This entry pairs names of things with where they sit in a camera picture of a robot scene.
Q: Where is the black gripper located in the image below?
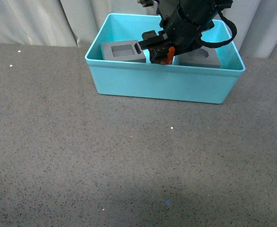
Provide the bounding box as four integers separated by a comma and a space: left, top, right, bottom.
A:
134, 0, 233, 64

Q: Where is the orange cylinder part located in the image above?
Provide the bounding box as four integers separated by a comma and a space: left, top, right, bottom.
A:
149, 46, 176, 65

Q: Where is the gray block with square hole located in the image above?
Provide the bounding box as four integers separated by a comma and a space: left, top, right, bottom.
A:
101, 40, 146, 63

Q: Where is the gray block with round hole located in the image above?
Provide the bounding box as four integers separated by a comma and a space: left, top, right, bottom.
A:
174, 47, 221, 69

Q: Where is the blue plastic box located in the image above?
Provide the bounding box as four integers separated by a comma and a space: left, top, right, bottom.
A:
85, 13, 245, 104

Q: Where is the white curtain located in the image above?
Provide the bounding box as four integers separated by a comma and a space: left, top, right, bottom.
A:
0, 0, 277, 59

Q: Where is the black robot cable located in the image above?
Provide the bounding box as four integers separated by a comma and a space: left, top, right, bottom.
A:
199, 10, 238, 49

